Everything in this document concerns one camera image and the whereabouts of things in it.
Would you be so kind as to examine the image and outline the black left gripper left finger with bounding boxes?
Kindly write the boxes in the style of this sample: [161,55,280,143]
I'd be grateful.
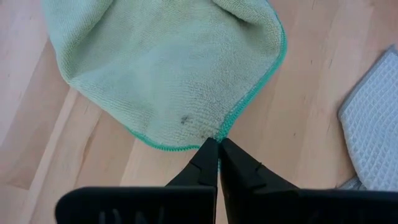
[166,137,220,188]

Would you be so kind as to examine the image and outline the grey waffle-weave towel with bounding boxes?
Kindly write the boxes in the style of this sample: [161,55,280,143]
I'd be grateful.
[338,45,398,191]

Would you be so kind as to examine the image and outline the green microfiber towel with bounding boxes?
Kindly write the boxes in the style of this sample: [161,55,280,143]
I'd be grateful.
[40,0,289,152]

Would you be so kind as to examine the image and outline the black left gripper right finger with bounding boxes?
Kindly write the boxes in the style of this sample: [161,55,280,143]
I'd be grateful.
[219,138,300,224]

